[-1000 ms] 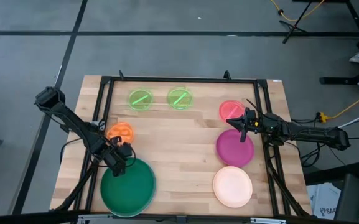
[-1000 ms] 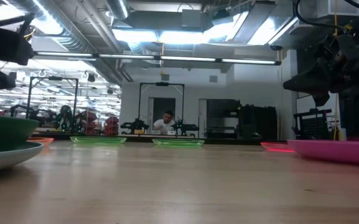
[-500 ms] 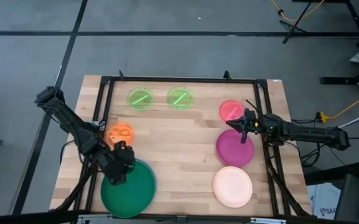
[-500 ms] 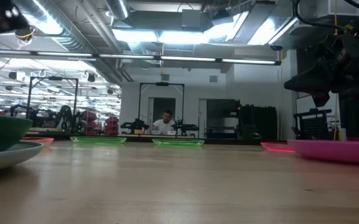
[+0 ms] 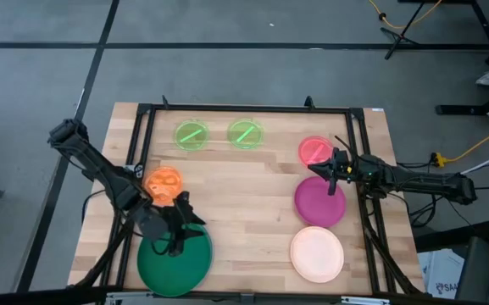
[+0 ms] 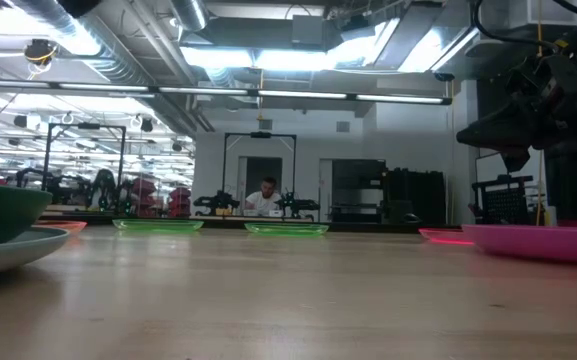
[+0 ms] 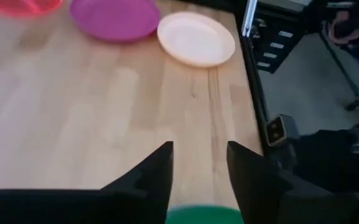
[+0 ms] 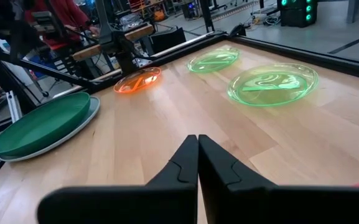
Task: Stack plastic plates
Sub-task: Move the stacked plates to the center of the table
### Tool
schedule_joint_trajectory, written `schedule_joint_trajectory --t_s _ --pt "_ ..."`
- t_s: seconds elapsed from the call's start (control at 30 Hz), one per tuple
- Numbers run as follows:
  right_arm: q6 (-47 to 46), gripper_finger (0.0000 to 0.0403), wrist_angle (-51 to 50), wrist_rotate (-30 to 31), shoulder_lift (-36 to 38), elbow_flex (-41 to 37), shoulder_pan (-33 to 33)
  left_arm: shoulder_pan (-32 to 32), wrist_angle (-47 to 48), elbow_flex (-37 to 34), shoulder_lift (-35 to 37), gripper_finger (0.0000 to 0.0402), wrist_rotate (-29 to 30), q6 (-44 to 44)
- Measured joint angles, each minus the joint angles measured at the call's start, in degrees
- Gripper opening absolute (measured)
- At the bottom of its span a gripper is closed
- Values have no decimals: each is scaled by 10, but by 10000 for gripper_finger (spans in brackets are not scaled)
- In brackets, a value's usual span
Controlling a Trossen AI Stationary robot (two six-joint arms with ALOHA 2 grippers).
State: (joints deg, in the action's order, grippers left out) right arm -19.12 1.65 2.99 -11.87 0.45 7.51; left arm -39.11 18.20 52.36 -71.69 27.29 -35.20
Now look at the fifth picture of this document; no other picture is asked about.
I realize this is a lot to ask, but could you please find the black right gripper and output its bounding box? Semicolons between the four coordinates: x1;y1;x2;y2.
307;146;355;197

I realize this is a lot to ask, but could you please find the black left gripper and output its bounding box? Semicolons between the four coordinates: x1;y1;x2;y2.
164;191;207;258

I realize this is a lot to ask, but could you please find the small red translucent plate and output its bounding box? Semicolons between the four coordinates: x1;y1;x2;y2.
297;135;335;167

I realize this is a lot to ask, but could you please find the magenta plastic plate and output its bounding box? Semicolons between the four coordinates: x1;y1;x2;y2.
293;176;347;229

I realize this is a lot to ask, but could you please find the small orange translucent plate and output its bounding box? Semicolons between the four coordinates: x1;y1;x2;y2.
143;165;185;208

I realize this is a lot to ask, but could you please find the large dark green plate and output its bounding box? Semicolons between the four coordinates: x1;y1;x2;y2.
136;223;214;297

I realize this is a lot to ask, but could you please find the small green translucent plate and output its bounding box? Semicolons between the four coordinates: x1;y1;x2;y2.
174;119;210;153
226;119;265;150

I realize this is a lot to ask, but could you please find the pale pink plastic plate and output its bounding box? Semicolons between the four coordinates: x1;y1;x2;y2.
290;225;346;284

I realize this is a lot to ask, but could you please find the black floor base bar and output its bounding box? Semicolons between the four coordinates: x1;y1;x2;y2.
435;91;489;116

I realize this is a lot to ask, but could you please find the black tripod stand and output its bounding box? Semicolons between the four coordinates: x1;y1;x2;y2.
380;0;428;60

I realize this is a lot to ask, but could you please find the white printed paper box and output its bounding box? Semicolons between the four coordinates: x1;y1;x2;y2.
417;248;465;300

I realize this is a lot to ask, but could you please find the black horizontal rig bar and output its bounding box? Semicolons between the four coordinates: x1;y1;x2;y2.
0;286;489;305

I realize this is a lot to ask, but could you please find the dark grey computer case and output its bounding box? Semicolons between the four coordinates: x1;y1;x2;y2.
455;236;489;304

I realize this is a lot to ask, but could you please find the black metal table frame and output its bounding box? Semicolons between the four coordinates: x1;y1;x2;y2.
72;95;424;297

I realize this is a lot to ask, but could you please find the silver metal bracket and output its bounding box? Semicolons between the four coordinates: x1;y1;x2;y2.
105;291;154;305
340;295;392;305

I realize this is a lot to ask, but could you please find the black looped floor cable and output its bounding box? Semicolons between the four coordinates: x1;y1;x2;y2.
408;193;439;230

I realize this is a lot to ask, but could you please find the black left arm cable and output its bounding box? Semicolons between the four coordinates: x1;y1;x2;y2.
81;188;109;224

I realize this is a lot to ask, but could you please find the yellow extension cable with plug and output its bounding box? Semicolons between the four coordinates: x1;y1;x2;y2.
432;120;489;167

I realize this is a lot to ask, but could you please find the thin yellow cable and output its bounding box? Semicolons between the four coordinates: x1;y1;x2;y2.
369;0;443;30

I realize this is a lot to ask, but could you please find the black desk frame leg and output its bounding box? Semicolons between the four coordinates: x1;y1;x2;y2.
398;0;489;50

